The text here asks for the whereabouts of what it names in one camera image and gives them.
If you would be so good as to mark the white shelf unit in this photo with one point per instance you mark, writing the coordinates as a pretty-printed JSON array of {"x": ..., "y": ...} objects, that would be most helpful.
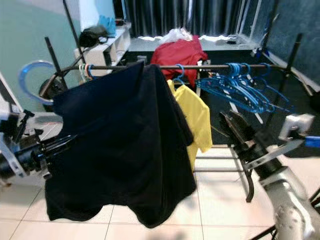
[{"x": 100, "y": 52}]

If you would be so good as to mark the pale green plastic hanger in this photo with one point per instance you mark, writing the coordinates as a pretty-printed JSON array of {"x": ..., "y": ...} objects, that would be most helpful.
[{"x": 81, "y": 72}]

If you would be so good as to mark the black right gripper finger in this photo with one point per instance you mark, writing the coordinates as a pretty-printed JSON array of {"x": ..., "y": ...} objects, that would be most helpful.
[
  {"x": 232, "y": 128},
  {"x": 242, "y": 127}
]

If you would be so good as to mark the black bag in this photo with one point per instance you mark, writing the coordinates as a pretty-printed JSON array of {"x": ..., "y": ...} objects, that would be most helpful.
[{"x": 92, "y": 36}]

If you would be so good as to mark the white plastic bag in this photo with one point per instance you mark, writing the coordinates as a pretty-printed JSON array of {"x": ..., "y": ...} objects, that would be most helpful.
[{"x": 177, "y": 35}]

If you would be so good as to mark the dark pleated curtain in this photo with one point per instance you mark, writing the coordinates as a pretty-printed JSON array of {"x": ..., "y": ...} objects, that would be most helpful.
[{"x": 180, "y": 15}]

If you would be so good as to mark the red garment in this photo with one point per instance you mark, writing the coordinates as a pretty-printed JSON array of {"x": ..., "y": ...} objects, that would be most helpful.
[{"x": 180, "y": 52}]

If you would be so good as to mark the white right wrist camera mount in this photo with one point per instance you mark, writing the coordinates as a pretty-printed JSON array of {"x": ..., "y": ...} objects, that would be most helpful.
[{"x": 297, "y": 124}]

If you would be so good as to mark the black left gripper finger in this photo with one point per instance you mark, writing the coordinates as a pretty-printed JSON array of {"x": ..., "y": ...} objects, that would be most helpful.
[
  {"x": 60, "y": 148},
  {"x": 60, "y": 140}
]

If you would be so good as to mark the yellow shirt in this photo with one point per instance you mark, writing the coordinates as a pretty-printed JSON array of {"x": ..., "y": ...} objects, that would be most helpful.
[{"x": 197, "y": 117}]

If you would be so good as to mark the black metal pole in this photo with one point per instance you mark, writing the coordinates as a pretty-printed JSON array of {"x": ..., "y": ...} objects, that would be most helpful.
[{"x": 70, "y": 17}]

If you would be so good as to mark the blue plastic hanger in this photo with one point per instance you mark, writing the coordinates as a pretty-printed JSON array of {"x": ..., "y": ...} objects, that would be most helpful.
[
  {"x": 182, "y": 72},
  {"x": 220, "y": 86},
  {"x": 90, "y": 72},
  {"x": 262, "y": 100},
  {"x": 240, "y": 92}
]

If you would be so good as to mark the black metal clothes rack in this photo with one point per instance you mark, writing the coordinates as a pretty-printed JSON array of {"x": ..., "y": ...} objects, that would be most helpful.
[{"x": 217, "y": 66}]

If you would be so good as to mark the dark navy garment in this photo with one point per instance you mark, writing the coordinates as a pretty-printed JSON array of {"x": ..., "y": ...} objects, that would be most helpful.
[{"x": 120, "y": 150}]

